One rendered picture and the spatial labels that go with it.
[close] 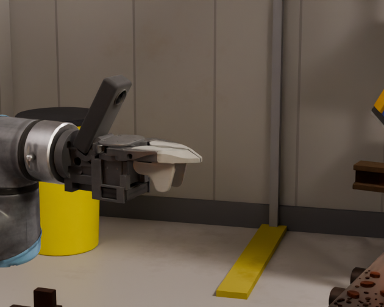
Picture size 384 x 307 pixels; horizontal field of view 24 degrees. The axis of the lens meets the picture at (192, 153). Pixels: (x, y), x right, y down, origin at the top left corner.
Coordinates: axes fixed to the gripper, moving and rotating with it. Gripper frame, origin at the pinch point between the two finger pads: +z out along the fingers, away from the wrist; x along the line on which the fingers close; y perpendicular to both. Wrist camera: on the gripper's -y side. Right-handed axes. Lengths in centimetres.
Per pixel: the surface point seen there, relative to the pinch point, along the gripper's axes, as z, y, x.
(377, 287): 29.9, 8.5, 14.8
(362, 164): 23.4, -1.2, 0.5
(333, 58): -79, 18, -284
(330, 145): -80, 58, -283
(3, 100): -234, 42, -238
